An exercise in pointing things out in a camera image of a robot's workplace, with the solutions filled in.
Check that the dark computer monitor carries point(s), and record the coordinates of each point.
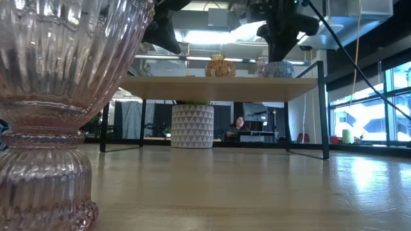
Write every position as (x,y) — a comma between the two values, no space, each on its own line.
(253,110)

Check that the small red container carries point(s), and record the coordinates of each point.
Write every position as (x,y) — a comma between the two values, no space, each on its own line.
(303,138)

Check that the grey hanging cloth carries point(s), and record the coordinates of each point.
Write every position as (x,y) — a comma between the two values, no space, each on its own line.
(131,120)

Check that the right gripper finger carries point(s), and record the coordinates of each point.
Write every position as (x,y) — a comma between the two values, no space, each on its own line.
(279,51)

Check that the ceiling light strip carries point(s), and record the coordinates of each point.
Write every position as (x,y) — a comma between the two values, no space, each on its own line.
(242,60)

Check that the silver ceiling duct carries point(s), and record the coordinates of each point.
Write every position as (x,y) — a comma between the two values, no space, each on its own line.
(337,29)

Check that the black aluminium rig frame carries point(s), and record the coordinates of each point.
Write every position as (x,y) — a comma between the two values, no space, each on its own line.
(369,150)

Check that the amber glass candle holder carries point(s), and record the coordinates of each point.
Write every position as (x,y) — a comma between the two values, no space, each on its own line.
(217,57)

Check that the person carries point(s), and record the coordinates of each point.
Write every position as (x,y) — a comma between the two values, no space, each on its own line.
(239,123)

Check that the wooden riser shelf black legs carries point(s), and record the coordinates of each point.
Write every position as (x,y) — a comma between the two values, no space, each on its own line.
(224,88)

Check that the succulent in triangle-pattern pot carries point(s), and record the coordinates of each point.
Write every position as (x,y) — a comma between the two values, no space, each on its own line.
(192,128)

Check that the orange patterned candle tin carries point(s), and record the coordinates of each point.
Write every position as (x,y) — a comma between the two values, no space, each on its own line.
(221,69)

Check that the pink glass candle holder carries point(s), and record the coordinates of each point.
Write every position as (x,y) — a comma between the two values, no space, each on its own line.
(259,64)
(48,80)

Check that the light green roll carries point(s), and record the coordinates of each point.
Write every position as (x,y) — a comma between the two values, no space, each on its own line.
(347,136)

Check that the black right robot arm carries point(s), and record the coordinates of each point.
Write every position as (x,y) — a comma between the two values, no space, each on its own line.
(257,9)

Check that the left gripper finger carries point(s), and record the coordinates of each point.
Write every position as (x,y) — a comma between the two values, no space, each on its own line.
(162,35)

